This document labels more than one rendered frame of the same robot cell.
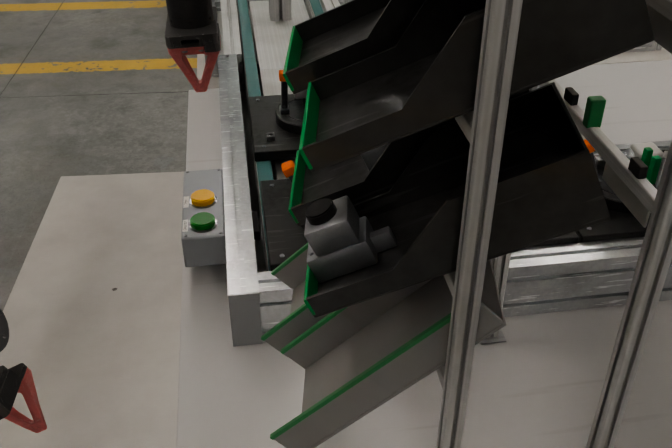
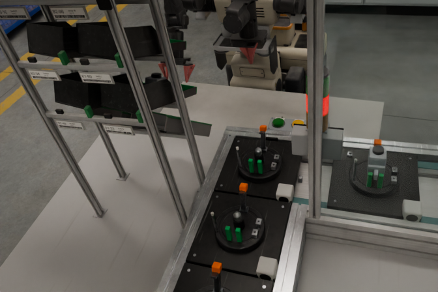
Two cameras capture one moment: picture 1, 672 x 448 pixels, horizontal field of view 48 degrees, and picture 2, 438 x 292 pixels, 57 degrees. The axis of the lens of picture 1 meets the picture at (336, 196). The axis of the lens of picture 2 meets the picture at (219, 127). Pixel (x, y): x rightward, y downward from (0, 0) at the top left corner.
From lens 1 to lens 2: 1.64 m
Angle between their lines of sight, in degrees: 90
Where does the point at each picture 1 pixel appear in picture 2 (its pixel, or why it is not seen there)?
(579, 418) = (129, 238)
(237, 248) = (255, 131)
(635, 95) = not seen: outside the picture
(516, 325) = not seen: hidden behind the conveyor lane
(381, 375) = (116, 113)
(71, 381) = (237, 107)
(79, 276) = (295, 108)
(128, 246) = not seen: hidden behind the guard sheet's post
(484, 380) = (166, 215)
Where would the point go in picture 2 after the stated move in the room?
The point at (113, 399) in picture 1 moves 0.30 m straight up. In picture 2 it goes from (223, 115) to (212, 53)
